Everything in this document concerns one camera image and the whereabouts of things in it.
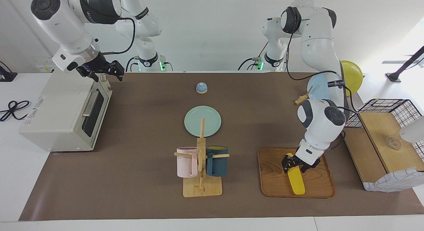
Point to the white rounded object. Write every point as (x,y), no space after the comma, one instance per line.
(412,131)

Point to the black clamp device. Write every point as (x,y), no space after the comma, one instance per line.
(6,75)

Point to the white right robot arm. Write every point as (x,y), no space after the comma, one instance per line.
(63,22)

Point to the light green plate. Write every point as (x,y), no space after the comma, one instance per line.
(212,120)

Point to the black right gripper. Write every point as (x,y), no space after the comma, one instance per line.
(94,68)

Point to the white toaster oven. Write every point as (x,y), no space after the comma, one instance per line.
(56,115)

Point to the white checked cloth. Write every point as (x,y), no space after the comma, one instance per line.
(397,181)

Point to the wooden serving tray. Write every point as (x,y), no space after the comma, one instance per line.
(275,178)

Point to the toaster oven glass door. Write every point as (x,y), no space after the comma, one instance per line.
(97,118)

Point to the yellow plate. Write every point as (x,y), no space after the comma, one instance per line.
(352,75)

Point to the small glass bowl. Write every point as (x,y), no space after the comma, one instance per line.
(393,143)

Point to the large brown table mat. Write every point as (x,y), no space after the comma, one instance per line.
(149,178)

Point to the light blue plate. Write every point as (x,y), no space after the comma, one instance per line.
(319,88)

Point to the dark blue mug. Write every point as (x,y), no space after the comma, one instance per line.
(217,163)

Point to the pink mug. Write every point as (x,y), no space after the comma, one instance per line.
(186,163)

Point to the wooden two-tier shelf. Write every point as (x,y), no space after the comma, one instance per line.
(381,131)

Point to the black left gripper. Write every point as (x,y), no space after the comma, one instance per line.
(304,161)

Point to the yellow banana-shaped object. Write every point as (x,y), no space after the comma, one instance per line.
(296,183)

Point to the wooden mug tree stand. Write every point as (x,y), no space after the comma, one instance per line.
(202,189)

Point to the white power socket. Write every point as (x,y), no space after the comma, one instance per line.
(45,69)

